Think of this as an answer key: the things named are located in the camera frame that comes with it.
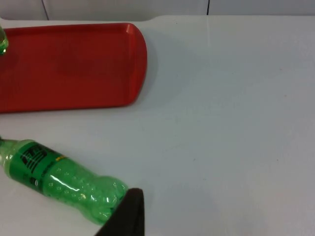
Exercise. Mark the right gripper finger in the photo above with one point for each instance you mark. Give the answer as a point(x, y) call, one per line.
point(128, 214)

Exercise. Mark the green plastic bottle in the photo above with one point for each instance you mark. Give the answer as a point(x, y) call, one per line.
point(69, 177)
point(3, 44)

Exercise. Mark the red plastic tray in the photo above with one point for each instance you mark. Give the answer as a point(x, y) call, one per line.
point(73, 68)

